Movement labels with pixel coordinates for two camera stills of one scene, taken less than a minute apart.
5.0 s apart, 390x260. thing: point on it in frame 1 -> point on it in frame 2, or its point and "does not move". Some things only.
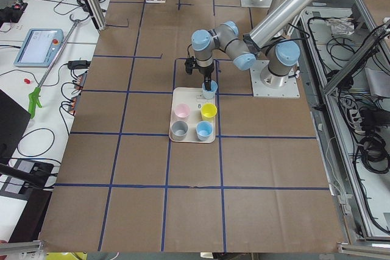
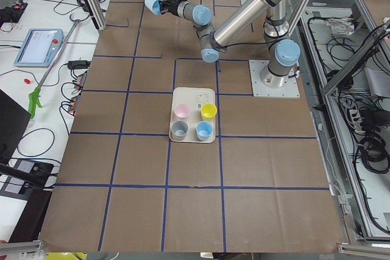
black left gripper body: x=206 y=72 -> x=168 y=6
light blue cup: x=209 y=94 -> x=153 y=4
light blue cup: x=203 y=130 does not move
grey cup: x=179 y=130 does not move
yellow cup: x=208 y=111 does not move
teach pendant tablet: x=39 y=48 does not move
